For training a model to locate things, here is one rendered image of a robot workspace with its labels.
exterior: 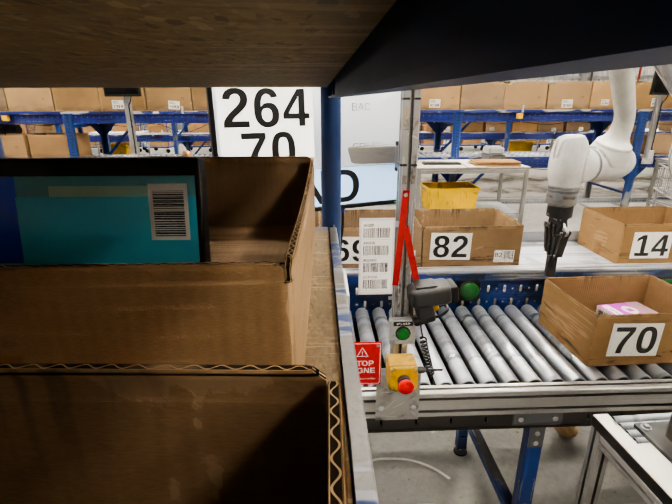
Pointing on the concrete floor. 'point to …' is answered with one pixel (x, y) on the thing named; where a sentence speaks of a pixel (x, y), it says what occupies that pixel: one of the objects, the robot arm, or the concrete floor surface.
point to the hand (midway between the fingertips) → (550, 265)
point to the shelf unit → (11, 31)
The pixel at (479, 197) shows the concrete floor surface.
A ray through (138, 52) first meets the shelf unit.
